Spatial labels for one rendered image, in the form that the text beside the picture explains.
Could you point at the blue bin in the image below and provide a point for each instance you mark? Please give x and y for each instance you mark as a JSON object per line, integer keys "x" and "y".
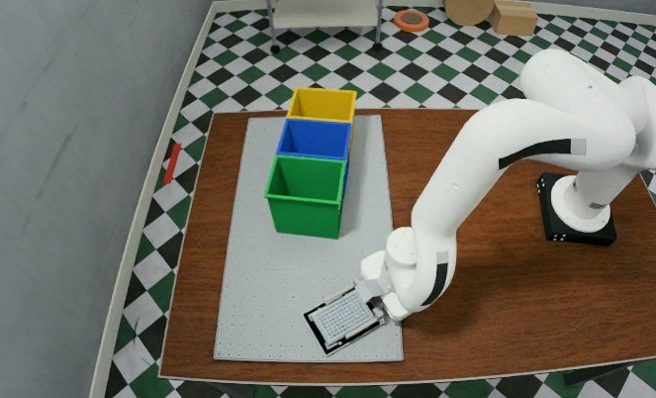
{"x": 316, "y": 137}

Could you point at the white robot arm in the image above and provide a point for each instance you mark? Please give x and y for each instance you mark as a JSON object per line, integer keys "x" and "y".
{"x": 595, "y": 136}

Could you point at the green open-top bin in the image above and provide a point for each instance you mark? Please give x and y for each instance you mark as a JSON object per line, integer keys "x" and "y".
{"x": 305, "y": 195}

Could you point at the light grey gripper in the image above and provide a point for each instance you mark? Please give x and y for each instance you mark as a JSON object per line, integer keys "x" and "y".
{"x": 371, "y": 268}

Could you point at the yellow open-top bin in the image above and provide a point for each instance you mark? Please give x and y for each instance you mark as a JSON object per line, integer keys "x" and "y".
{"x": 322, "y": 105}

